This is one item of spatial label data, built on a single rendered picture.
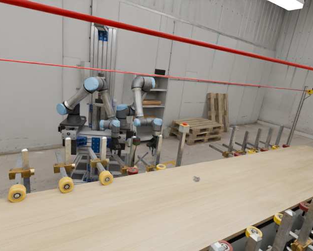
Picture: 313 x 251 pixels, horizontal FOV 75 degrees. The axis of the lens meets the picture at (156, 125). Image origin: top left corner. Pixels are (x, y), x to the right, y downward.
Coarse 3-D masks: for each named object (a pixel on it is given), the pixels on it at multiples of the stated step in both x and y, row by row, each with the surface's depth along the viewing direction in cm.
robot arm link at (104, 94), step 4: (104, 80) 195; (104, 84) 194; (104, 88) 196; (100, 92) 197; (104, 92) 197; (104, 96) 198; (108, 96) 200; (104, 100) 198; (108, 100) 199; (104, 104) 200; (108, 104) 199; (108, 108) 200; (112, 108) 203; (108, 112) 200; (112, 112) 202; (108, 116) 201; (112, 116) 201; (112, 120) 200
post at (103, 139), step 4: (104, 136) 153; (104, 140) 152; (104, 144) 153; (100, 148) 156; (104, 148) 154; (100, 152) 157; (104, 152) 155; (100, 156) 157; (104, 156) 156; (104, 168) 159; (100, 180) 161
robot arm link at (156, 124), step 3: (156, 120) 184; (159, 120) 185; (153, 123) 188; (156, 123) 184; (159, 123) 185; (153, 126) 188; (156, 126) 185; (159, 126) 186; (153, 129) 188; (156, 129) 186; (159, 129) 187
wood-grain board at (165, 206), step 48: (48, 192) 123; (96, 192) 129; (144, 192) 135; (192, 192) 142; (240, 192) 149; (288, 192) 158; (0, 240) 89; (48, 240) 92; (96, 240) 95; (144, 240) 98; (192, 240) 101
